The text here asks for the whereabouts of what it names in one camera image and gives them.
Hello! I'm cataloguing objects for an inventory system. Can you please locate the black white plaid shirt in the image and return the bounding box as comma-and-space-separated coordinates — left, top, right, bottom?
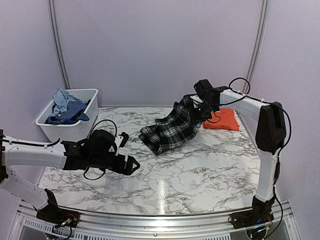
138, 95, 201, 155

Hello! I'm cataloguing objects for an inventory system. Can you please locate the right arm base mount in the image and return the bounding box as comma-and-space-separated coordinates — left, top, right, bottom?
228, 209, 274, 229

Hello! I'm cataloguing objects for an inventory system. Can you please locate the light blue garment in bin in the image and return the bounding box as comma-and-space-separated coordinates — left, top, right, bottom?
52, 88, 84, 115

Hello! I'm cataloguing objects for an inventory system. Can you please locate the white plastic laundry bin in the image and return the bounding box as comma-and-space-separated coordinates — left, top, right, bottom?
35, 88, 99, 142

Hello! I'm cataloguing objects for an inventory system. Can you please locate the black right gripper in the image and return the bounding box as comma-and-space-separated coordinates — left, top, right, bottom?
189, 100, 218, 123

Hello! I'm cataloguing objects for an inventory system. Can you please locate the right aluminium corner post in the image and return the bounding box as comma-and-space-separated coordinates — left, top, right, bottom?
243, 0, 270, 91

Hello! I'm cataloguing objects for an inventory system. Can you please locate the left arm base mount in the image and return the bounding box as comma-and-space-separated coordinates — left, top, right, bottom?
34, 206, 80, 228

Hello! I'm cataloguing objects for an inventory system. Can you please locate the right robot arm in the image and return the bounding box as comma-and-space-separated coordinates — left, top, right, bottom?
191, 79, 289, 224

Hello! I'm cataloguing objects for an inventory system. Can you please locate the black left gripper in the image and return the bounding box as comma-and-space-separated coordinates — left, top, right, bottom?
89, 152, 141, 176

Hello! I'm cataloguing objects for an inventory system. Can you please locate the orange t-shirt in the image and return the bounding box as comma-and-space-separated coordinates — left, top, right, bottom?
202, 108, 240, 131

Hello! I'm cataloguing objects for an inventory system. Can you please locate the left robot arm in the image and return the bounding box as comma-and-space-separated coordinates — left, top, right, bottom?
0, 129, 140, 223

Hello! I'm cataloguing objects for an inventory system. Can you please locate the aluminium front frame rail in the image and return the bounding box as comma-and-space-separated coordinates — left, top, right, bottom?
7, 197, 301, 240

